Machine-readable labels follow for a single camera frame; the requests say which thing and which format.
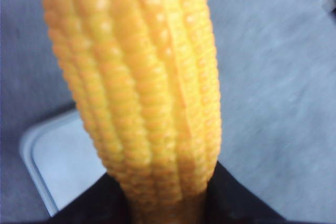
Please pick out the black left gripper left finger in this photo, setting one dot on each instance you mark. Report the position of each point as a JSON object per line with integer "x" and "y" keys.
{"x": 103, "y": 202}

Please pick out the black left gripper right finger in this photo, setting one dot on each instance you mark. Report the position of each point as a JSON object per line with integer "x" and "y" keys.
{"x": 228, "y": 201}

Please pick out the yellow corn cob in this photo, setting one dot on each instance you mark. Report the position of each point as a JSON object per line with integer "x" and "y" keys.
{"x": 143, "y": 75}

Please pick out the silver digital kitchen scale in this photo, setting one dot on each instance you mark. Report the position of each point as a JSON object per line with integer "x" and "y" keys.
{"x": 61, "y": 159}

